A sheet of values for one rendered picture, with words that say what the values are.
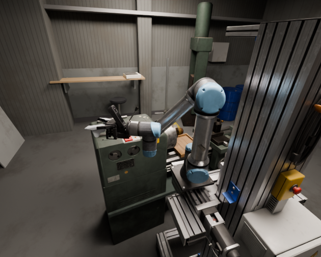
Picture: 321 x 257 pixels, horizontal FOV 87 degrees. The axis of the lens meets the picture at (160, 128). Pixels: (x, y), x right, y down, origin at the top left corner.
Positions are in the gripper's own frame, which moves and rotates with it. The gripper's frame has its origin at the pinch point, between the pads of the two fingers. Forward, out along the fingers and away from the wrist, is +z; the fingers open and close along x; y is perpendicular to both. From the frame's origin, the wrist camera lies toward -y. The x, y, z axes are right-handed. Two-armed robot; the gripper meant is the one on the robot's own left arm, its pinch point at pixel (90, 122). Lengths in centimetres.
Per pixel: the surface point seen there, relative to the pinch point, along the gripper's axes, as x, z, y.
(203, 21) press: 315, -97, -112
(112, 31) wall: 329, 94, -93
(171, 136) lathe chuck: 70, -42, 36
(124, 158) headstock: 37, -5, 43
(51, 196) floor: 97, 117, 146
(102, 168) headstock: 29, 10, 47
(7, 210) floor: 72, 158, 150
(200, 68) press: 302, -99, -25
